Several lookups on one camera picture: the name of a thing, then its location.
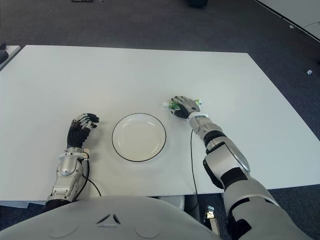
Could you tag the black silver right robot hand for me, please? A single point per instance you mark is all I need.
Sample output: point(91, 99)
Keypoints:
point(186, 107)

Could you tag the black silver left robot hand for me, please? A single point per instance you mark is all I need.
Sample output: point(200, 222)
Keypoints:
point(77, 135)

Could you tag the white table with grey edge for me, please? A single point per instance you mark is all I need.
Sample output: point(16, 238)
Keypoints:
point(295, 12)

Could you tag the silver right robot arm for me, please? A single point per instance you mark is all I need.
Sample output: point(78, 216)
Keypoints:
point(232, 156)

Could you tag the grey robot torso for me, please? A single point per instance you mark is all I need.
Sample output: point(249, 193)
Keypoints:
point(107, 220)

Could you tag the small white round floor object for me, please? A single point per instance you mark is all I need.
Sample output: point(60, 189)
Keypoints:
point(309, 72)

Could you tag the black object on side table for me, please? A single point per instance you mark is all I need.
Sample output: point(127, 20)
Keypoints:
point(3, 56)

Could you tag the green white toothpaste tube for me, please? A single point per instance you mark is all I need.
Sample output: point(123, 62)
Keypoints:
point(174, 106)

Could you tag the light grey side table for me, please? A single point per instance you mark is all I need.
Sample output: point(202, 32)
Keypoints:
point(12, 53)

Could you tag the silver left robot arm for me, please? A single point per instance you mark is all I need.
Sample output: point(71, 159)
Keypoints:
point(66, 172)

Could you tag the white plate with black rim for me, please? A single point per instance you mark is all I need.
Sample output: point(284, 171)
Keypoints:
point(139, 138)

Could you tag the flat black floor object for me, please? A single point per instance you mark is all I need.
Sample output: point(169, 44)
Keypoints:
point(82, 0)

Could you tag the silver metal bracket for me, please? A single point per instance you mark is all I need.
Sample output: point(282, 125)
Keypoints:
point(211, 217)

